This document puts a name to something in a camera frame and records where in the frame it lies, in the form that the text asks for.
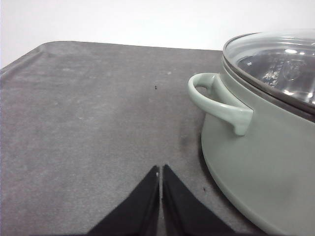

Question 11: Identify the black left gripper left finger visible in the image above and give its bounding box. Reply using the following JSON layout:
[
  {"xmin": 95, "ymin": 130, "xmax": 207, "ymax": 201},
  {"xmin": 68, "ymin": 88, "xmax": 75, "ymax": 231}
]
[{"xmin": 87, "ymin": 165, "xmax": 160, "ymax": 236}]

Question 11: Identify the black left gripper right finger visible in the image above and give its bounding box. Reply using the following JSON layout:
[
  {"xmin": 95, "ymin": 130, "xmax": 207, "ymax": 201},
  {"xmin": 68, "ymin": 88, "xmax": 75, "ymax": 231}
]
[{"xmin": 162, "ymin": 164, "xmax": 236, "ymax": 236}]

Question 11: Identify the glass steamer lid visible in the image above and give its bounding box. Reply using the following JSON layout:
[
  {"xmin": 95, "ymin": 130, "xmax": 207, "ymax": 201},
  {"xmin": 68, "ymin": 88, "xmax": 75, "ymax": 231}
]
[{"xmin": 223, "ymin": 29, "xmax": 315, "ymax": 110}]

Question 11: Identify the green electric steamer pot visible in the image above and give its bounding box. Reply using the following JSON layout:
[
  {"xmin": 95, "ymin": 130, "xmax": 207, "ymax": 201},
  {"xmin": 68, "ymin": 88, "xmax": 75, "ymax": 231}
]
[{"xmin": 189, "ymin": 29, "xmax": 315, "ymax": 236}]

